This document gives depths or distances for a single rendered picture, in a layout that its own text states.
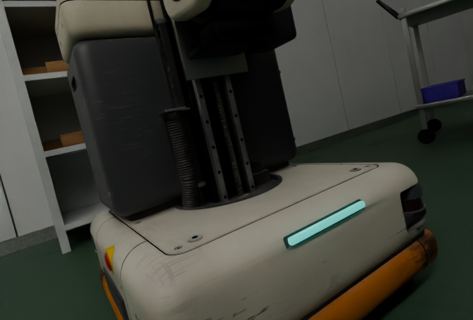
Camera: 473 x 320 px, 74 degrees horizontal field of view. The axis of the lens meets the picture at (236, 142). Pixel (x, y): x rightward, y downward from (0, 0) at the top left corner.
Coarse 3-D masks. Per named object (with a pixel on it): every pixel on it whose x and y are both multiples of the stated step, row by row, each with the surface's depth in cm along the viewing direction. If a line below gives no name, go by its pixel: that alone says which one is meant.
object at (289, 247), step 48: (288, 192) 65; (336, 192) 58; (384, 192) 61; (96, 240) 77; (144, 240) 56; (192, 240) 49; (240, 240) 47; (288, 240) 48; (336, 240) 53; (384, 240) 60; (432, 240) 68; (144, 288) 41; (192, 288) 40; (240, 288) 43; (288, 288) 47; (336, 288) 53; (384, 288) 58
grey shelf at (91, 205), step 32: (0, 0) 149; (32, 0) 194; (32, 32) 186; (32, 64) 192; (32, 96) 189; (64, 96) 200; (32, 128) 153; (64, 128) 199; (64, 160) 198; (64, 192) 196; (96, 192) 206; (64, 224) 159
